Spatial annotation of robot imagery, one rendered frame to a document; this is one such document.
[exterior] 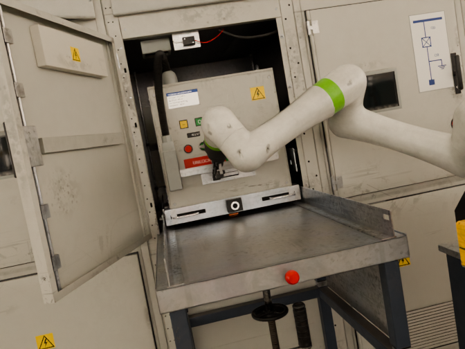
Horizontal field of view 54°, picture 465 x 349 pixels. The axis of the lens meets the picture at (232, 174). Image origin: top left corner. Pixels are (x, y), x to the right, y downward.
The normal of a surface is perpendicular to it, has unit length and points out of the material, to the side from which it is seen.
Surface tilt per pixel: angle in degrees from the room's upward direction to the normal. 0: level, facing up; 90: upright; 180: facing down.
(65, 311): 90
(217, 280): 90
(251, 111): 90
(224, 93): 90
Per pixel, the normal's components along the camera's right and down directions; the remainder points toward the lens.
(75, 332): 0.15, 0.06
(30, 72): 0.96, -0.15
